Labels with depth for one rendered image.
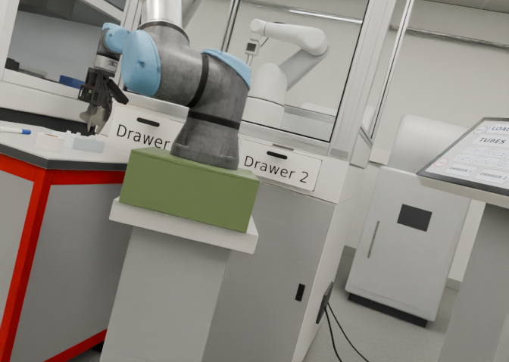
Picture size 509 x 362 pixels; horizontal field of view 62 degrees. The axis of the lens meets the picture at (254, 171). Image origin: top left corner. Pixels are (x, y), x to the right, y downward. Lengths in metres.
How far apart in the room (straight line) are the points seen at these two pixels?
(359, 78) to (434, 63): 3.43
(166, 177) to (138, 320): 0.31
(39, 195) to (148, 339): 0.49
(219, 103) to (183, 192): 0.21
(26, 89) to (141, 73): 1.25
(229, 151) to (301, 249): 0.69
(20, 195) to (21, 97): 0.84
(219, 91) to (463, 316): 0.92
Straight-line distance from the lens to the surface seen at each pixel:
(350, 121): 1.47
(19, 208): 1.26
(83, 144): 1.48
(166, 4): 0.96
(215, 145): 0.87
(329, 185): 1.46
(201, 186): 0.79
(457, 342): 1.39
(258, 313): 1.59
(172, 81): 0.85
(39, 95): 2.09
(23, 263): 1.26
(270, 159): 1.49
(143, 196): 0.81
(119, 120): 1.38
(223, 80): 0.88
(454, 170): 1.35
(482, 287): 1.34
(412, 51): 4.90
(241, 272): 1.58
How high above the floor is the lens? 0.93
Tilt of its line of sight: 4 degrees down
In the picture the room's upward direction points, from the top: 15 degrees clockwise
